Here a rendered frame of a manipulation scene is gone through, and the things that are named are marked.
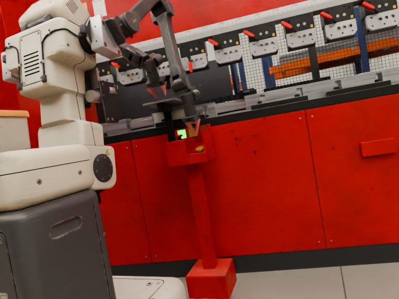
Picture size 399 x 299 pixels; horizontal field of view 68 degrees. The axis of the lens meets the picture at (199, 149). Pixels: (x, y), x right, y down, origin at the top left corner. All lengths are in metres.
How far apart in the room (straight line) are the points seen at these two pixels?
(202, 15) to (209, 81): 0.61
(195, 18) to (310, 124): 0.88
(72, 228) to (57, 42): 0.59
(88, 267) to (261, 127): 1.10
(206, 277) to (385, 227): 0.92
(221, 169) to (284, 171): 0.33
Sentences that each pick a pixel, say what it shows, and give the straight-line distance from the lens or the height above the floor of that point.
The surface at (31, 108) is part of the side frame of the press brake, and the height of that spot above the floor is 1.13.
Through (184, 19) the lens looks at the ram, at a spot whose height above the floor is 1.46.
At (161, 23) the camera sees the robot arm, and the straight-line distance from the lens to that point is 1.52.
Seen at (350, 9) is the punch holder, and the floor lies 1.31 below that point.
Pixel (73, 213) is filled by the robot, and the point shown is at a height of 0.64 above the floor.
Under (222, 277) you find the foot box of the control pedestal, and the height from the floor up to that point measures 0.12.
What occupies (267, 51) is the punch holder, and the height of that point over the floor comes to 1.18.
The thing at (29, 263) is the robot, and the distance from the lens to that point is 0.73.
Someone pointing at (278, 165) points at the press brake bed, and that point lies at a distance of 1.61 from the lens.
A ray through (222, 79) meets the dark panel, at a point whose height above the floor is 1.18.
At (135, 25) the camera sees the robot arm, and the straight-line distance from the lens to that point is 1.22.
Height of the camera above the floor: 0.77
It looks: 2 degrees down
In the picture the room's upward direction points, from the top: 10 degrees counter-clockwise
